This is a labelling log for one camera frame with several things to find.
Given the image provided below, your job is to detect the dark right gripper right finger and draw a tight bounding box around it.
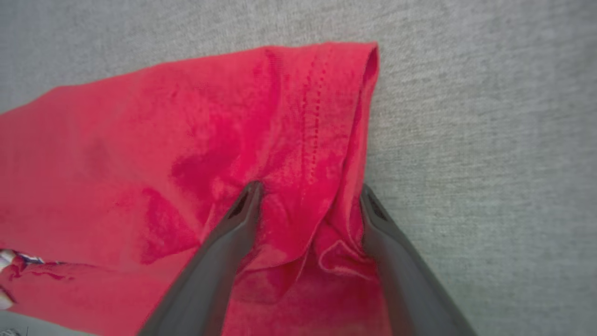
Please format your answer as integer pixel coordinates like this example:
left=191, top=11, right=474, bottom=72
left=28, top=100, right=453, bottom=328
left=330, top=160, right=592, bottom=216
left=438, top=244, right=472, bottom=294
left=359, top=183, right=477, bottom=336

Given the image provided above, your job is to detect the red Bulls basketball jersey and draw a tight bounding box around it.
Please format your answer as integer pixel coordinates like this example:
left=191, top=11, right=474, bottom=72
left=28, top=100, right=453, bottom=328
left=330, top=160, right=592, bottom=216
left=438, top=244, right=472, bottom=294
left=0, top=41, right=393, bottom=336

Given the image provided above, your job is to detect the grey fabric sofa cushion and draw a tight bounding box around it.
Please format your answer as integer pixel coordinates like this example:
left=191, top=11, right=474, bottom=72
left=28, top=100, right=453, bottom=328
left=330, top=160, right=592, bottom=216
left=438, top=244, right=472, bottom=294
left=0, top=0, right=597, bottom=336

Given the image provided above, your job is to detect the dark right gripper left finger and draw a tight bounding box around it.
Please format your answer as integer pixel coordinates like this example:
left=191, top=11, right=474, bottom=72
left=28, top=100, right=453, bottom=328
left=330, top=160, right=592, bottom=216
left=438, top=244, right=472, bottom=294
left=138, top=181, right=265, bottom=336

